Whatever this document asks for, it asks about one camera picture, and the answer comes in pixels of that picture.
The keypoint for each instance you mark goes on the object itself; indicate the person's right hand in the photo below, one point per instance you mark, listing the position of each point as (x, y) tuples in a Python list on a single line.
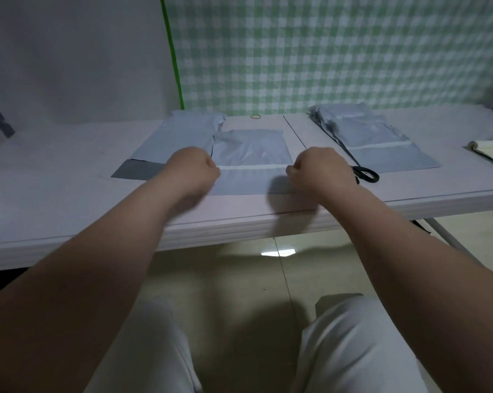
[(324, 171)]

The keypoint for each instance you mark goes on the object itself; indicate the person's left hand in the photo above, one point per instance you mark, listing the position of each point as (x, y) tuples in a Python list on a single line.
[(191, 169)]

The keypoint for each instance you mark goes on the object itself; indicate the person's right fingers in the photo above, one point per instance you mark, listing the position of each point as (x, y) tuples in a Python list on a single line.
[(295, 167)]

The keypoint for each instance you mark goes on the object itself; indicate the person's left fingers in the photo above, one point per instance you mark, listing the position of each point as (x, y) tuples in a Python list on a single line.
[(213, 168)]

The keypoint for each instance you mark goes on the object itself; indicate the grey mailer bag white strip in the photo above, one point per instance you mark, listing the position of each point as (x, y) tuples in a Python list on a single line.
[(252, 153)]

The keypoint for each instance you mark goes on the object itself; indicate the person's left forearm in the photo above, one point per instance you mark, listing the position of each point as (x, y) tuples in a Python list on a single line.
[(86, 282)]

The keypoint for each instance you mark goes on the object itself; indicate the person's right forearm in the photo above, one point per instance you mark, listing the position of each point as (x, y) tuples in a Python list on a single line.
[(414, 274)]

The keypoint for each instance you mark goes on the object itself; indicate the grey mailer bag dark flap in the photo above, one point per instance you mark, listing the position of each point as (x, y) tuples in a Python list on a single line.
[(174, 139)]

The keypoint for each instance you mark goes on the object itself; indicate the stack of grey mailers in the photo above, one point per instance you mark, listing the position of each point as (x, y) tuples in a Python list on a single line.
[(377, 139)]

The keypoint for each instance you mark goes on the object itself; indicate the green checked cloth backdrop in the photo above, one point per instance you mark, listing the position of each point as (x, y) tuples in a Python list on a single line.
[(332, 49)]

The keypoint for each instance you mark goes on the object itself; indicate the green tape strip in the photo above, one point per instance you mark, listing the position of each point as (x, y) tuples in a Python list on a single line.
[(172, 49)]

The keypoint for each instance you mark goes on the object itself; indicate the white metal table leg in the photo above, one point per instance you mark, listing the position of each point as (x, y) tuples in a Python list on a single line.
[(447, 238)]

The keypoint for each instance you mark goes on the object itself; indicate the white trousers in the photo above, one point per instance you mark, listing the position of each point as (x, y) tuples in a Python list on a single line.
[(353, 347)]

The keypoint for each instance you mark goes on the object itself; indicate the cream paper notepad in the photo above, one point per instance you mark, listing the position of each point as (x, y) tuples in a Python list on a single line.
[(492, 150)]

